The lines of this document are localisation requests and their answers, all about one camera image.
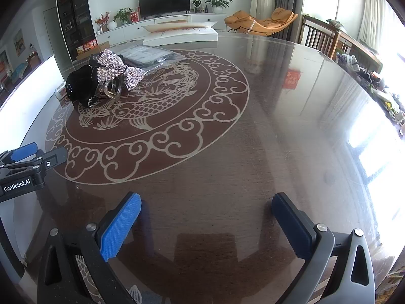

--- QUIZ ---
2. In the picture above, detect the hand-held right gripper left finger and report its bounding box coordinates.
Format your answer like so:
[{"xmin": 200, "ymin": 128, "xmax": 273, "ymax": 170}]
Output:
[{"xmin": 37, "ymin": 192, "xmax": 143, "ymax": 304}]

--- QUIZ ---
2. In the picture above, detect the red flower bouquet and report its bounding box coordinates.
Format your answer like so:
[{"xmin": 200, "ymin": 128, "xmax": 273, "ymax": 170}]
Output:
[{"xmin": 95, "ymin": 12, "xmax": 111, "ymax": 34}]

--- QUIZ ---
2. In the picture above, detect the dark plastic bag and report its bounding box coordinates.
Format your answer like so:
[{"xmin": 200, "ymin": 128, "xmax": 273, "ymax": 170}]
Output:
[{"xmin": 118, "ymin": 45, "xmax": 187, "ymax": 70}]

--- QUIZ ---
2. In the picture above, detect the rhinestone bow hair clip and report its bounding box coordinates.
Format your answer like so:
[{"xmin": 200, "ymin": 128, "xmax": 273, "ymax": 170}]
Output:
[{"xmin": 89, "ymin": 50, "xmax": 147, "ymax": 91}]

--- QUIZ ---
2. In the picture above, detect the white door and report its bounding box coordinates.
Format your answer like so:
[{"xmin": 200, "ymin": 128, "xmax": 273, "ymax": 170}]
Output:
[{"xmin": 44, "ymin": 7, "xmax": 60, "ymax": 67}]

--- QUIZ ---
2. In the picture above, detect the bushy potted plant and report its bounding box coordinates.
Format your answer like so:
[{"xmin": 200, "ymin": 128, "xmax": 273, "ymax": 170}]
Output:
[{"xmin": 113, "ymin": 8, "xmax": 135, "ymax": 26}]

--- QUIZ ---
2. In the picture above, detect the white television cabinet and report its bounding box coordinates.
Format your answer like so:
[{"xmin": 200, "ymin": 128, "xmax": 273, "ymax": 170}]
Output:
[{"xmin": 95, "ymin": 13, "xmax": 228, "ymax": 45}]

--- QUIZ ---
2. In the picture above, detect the orange lounge chair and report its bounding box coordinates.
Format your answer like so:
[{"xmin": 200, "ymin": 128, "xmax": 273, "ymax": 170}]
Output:
[{"xmin": 224, "ymin": 7, "xmax": 299, "ymax": 37}]

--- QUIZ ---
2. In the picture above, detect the light window curtain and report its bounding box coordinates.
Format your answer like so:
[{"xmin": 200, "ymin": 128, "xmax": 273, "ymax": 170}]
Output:
[{"xmin": 357, "ymin": 0, "xmax": 402, "ymax": 54}]

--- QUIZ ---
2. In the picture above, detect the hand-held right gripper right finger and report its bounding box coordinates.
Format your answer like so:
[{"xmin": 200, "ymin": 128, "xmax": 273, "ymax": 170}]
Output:
[{"xmin": 272, "ymin": 192, "xmax": 375, "ymax": 304}]

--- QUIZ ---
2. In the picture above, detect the black beaded hair scrunchie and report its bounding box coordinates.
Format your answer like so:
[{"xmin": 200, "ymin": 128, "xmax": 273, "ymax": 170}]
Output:
[{"xmin": 65, "ymin": 66, "xmax": 102, "ymax": 106}]

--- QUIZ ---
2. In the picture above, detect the black glass display cabinet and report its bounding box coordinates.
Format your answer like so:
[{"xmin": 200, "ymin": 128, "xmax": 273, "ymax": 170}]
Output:
[{"xmin": 55, "ymin": 0, "xmax": 97, "ymax": 61}]

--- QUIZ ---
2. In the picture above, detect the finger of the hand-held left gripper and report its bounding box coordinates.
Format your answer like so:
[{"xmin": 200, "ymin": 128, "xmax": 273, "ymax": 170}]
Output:
[
  {"xmin": 5, "ymin": 146, "xmax": 69, "ymax": 187},
  {"xmin": 0, "ymin": 142, "xmax": 39, "ymax": 167}
]

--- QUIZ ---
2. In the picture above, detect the black television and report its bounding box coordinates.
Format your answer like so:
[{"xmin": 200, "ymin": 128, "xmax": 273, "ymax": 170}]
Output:
[{"xmin": 138, "ymin": 0, "xmax": 191, "ymax": 19}]

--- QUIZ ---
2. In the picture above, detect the blue cloth covered chair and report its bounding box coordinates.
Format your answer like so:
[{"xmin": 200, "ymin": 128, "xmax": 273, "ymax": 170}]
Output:
[{"xmin": 11, "ymin": 63, "xmax": 29, "ymax": 80}]

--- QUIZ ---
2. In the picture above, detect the clutter of small items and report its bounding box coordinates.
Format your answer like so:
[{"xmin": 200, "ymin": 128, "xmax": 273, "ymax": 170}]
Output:
[{"xmin": 335, "ymin": 52, "xmax": 405, "ymax": 127}]

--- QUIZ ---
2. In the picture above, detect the cardboard box of snacks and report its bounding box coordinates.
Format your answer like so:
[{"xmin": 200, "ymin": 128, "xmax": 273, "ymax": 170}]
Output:
[{"xmin": 76, "ymin": 40, "xmax": 111, "ymax": 60}]

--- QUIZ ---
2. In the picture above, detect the large potted plant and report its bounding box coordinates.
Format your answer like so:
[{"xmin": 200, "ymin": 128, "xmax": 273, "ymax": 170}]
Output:
[{"xmin": 205, "ymin": 0, "xmax": 233, "ymax": 15}]

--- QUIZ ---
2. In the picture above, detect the white cardboard box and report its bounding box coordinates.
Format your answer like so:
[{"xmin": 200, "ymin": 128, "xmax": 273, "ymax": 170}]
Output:
[{"xmin": 141, "ymin": 21, "xmax": 219, "ymax": 46}]

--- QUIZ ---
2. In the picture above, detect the clear hair claw clip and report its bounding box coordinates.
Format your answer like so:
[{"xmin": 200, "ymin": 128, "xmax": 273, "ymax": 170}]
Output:
[{"xmin": 94, "ymin": 79, "xmax": 125, "ymax": 101}]

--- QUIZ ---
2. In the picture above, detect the framed wall picture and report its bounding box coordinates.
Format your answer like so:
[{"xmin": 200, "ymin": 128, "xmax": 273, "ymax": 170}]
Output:
[{"xmin": 13, "ymin": 28, "xmax": 26, "ymax": 57}]

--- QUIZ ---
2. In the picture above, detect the dark wooden chair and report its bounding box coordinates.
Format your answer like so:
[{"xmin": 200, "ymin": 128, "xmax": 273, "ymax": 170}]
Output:
[{"xmin": 300, "ymin": 14, "xmax": 340, "ymax": 59}]

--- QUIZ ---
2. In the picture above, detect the wooden sideboard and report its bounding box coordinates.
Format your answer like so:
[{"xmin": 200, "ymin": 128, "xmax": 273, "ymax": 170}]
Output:
[{"xmin": 27, "ymin": 52, "xmax": 42, "ymax": 70}]

